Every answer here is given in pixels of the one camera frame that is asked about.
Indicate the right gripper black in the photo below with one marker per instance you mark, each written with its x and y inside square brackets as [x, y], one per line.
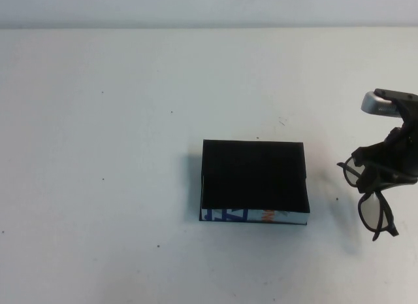
[405, 150]

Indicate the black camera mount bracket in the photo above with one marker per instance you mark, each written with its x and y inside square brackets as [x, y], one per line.
[403, 101]

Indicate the black glasses case printed exterior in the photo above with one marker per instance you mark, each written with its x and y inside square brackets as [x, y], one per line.
[254, 176]

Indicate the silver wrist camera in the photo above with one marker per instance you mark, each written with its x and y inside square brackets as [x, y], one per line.
[375, 104]

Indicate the black framed glasses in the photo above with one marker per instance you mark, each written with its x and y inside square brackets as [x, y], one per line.
[375, 215]

